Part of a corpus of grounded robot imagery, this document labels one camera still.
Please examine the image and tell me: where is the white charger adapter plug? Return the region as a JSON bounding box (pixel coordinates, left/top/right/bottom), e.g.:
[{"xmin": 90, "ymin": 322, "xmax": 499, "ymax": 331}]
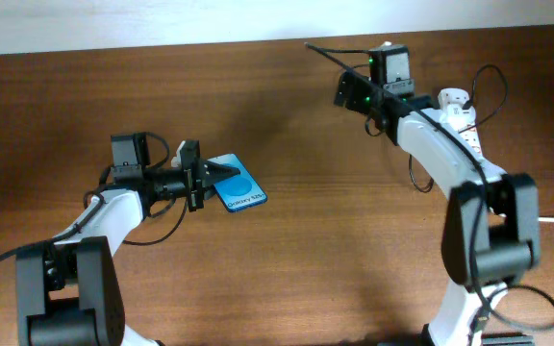
[{"xmin": 444, "ymin": 104, "xmax": 476, "ymax": 132}]

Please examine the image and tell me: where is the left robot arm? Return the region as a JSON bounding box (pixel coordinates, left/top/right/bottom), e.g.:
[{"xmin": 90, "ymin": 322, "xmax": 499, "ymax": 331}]
[{"xmin": 15, "ymin": 132, "xmax": 239, "ymax": 346}]

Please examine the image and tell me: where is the blue Galaxy smartphone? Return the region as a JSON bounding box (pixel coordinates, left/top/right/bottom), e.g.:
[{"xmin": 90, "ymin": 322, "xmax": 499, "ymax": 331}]
[{"xmin": 210, "ymin": 154, "xmax": 268, "ymax": 212}]

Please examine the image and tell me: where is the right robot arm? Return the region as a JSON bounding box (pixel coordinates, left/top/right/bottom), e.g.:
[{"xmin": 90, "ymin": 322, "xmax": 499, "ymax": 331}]
[{"xmin": 335, "ymin": 43, "xmax": 541, "ymax": 345}]

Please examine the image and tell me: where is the white power strip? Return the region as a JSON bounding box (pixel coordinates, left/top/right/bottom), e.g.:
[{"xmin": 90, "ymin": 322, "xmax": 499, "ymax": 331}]
[{"xmin": 438, "ymin": 88, "xmax": 485, "ymax": 162}]

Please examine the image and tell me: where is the black charging cable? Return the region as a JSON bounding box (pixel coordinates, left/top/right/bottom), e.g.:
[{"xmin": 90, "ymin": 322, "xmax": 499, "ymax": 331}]
[{"xmin": 407, "ymin": 63, "xmax": 509, "ymax": 194}]

